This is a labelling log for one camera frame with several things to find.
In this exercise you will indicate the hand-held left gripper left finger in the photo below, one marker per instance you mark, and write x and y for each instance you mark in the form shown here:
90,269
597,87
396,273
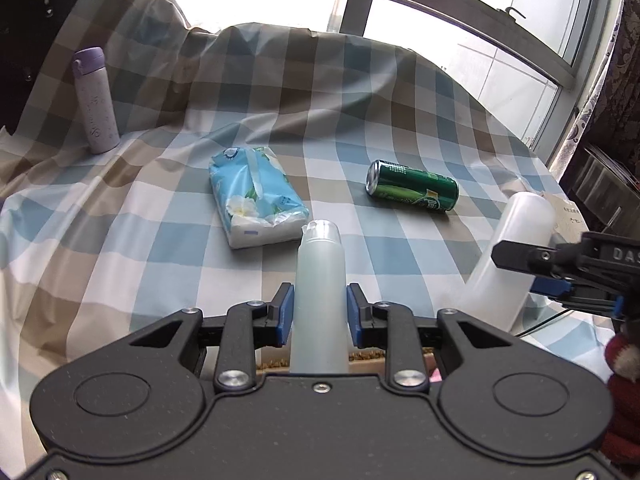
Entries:
284,315

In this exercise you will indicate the purple thermos bottle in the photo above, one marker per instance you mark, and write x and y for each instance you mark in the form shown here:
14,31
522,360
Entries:
97,105

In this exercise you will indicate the woven basket with floral lining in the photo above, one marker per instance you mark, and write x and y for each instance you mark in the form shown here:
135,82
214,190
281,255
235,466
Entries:
367,356

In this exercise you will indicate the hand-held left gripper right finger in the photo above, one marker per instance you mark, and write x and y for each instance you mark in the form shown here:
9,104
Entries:
356,315

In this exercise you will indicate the green drink can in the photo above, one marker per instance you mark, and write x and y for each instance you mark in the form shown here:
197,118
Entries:
415,190

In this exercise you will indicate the dark cabinet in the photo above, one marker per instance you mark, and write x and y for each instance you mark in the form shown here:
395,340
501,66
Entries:
600,180

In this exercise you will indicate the cream paper booklet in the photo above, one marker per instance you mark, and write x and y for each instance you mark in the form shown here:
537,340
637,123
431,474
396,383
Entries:
570,215

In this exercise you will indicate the patterned curtain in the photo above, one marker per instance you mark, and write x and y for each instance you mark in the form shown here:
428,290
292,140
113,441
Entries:
612,60

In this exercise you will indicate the checkered blue beige tablecloth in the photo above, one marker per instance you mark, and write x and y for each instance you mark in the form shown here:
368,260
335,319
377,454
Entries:
150,260

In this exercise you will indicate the person's right forearm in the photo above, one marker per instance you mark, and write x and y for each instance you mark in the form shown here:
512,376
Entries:
625,400

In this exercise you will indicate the dark jacket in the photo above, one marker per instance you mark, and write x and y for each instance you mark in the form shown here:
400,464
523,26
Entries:
30,35

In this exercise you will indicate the blue floral tissue pack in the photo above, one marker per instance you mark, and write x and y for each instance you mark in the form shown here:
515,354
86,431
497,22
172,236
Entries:
255,195

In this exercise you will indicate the metal window hook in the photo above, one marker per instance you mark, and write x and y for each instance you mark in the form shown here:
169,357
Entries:
515,11

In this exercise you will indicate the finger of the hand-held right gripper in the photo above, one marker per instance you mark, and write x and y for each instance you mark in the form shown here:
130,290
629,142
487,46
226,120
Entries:
520,257
550,287

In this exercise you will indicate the slim translucent white bottle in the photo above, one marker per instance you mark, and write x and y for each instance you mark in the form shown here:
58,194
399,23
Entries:
320,285

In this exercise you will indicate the grey window frame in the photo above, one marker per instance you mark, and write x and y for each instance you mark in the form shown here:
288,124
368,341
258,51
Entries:
357,10

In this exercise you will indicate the wide translucent white bottle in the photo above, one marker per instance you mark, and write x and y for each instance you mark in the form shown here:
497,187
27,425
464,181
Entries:
520,220

